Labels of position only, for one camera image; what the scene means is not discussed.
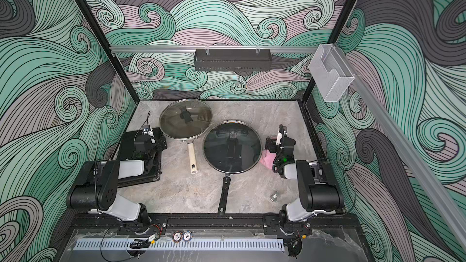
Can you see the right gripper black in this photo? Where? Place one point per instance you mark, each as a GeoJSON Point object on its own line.
{"type": "Point", "coordinates": [272, 142]}

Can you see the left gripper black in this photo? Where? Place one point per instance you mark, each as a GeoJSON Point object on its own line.
{"type": "Point", "coordinates": [158, 143]}

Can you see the pink fluffy cloth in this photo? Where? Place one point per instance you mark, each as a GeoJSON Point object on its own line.
{"type": "Point", "coordinates": [267, 159]}

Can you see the small glass pot lid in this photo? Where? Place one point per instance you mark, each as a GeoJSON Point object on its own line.
{"type": "Point", "coordinates": [185, 119]}

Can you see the large glass pot lid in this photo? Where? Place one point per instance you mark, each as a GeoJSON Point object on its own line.
{"type": "Point", "coordinates": [232, 147]}

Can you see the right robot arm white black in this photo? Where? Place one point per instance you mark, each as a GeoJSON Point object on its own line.
{"type": "Point", "coordinates": [317, 193]}

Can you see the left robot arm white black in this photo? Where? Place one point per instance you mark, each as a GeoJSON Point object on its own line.
{"type": "Point", "coordinates": [95, 189]}

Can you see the black flat case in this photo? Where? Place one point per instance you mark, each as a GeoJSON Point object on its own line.
{"type": "Point", "coordinates": [137, 172]}

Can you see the small metal knob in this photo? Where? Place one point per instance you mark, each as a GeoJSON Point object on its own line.
{"type": "Point", "coordinates": [274, 197]}

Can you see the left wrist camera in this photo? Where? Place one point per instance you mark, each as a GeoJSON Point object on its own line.
{"type": "Point", "coordinates": [147, 130]}

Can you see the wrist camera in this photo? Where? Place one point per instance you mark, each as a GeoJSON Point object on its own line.
{"type": "Point", "coordinates": [281, 135]}
{"type": "Point", "coordinates": [147, 130]}

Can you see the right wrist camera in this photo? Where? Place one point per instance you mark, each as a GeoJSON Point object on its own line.
{"type": "Point", "coordinates": [281, 135]}

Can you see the brown pan beige handle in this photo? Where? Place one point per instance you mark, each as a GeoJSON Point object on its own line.
{"type": "Point", "coordinates": [184, 148]}

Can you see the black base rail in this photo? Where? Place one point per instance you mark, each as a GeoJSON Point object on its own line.
{"type": "Point", "coordinates": [261, 223]}

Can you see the clear mesh wall bin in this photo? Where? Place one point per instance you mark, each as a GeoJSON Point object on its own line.
{"type": "Point", "coordinates": [331, 72]}

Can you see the aluminium wall rail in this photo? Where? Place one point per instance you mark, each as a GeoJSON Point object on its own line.
{"type": "Point", "coordinates": [192, 49]}

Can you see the black wall shelf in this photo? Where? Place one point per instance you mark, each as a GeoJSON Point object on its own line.
{"type": "Point", "coordinates": [233, 60]}

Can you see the white slotted cable duct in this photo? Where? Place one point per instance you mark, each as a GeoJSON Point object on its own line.
{"type": "Point", "coordinates": [196, 244]}

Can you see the aluminium side rail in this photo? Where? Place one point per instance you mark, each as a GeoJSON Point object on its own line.
{"type": "Point", "coordinates": [373, 93]}

